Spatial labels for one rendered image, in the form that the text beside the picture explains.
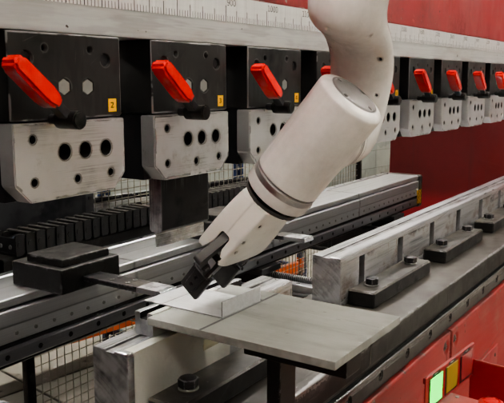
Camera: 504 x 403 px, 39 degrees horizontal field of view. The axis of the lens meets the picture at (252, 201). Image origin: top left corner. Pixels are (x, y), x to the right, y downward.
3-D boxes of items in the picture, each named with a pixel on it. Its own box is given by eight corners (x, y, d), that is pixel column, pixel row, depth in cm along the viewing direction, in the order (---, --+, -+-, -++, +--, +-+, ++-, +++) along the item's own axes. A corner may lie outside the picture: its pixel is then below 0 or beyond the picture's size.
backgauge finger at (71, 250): (139, 314, 96) (138, 277, 95) (12, 284, 110) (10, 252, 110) (194, 292, 106) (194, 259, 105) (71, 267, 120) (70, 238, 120)
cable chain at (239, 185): (207, 210, 164) (207, 193, 164) (187, 208, 167) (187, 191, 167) (302, 187, 200) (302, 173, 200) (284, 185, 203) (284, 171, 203)
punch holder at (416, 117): (408, 137, 151) (411, 57, 148) (370, 135, 156) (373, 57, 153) (433, 133, 163) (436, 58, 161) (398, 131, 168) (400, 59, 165)
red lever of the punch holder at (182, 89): (172, 56, 79) (213, 111, 87) (144, 57, 82) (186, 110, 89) (165, 69, 79) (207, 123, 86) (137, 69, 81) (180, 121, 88)
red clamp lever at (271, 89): (268, 60, 96) (296, 105, 103) (243, 61, 98) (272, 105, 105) (264, 70, 95) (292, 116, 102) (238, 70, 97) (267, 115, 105)
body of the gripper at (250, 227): (280, 165, 93) (234, 224, 98) (234, 173, 85) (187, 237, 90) (318, 205, 91) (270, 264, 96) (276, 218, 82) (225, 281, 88)
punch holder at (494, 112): (489, 123, 200) (492, 62, 198) (458, 122, 205) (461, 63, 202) (503, 121, 213) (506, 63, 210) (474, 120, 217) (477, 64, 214)
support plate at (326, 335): (334, 371, 76) (335, 362, 76) (146, 325, 91) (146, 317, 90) (400, 324, 91) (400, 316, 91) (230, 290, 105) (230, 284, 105)
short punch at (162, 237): (162, 249, 93) (160, 175, 91) (150, 246, 94) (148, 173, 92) (209, 234, 101) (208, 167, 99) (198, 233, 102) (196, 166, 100)
